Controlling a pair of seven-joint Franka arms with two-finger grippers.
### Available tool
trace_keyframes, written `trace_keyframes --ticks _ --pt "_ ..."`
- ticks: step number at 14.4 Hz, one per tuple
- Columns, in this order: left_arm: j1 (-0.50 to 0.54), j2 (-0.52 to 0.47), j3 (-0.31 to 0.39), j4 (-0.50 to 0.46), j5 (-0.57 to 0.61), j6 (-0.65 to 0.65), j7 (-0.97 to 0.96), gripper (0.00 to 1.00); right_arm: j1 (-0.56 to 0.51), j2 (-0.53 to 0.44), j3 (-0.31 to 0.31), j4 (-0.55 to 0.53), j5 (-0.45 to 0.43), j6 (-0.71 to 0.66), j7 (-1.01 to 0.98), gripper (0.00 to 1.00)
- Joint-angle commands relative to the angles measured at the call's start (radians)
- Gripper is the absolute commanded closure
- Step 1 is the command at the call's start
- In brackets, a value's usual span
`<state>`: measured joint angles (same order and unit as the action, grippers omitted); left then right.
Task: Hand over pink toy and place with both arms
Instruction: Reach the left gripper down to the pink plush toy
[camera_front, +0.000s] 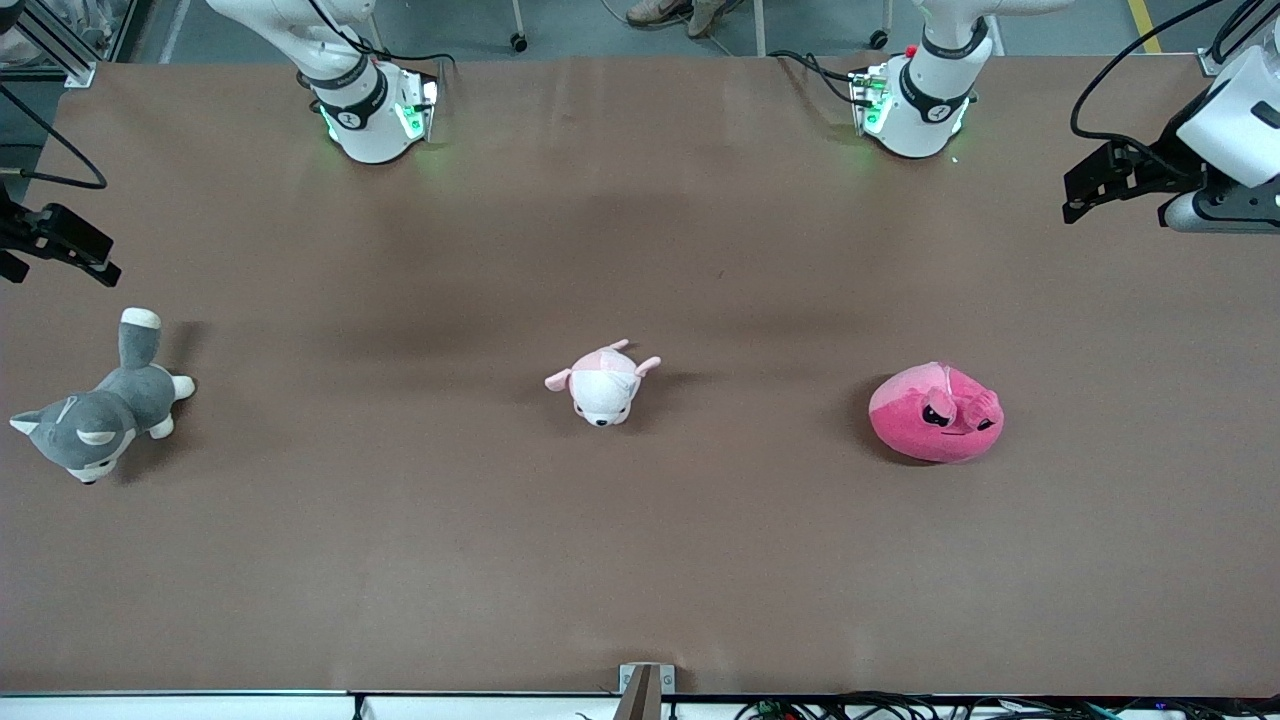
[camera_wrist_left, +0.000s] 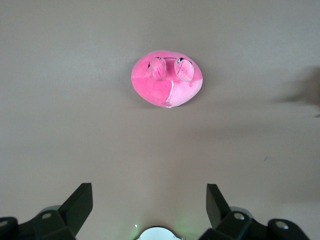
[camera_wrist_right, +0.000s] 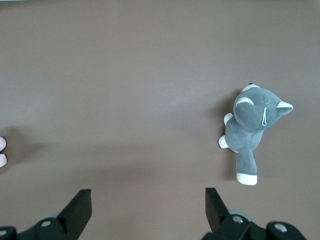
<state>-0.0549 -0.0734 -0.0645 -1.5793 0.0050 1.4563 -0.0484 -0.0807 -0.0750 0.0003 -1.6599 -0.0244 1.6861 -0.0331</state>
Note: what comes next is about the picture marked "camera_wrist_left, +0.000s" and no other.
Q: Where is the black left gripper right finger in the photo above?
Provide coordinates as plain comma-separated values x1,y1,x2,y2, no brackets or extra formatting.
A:
199,183,270,240

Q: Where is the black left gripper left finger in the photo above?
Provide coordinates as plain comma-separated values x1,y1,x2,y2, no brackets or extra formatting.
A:
32,182,94,240

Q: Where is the round pink plush toy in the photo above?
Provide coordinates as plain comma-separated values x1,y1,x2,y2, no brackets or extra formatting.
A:
130,49,204,109

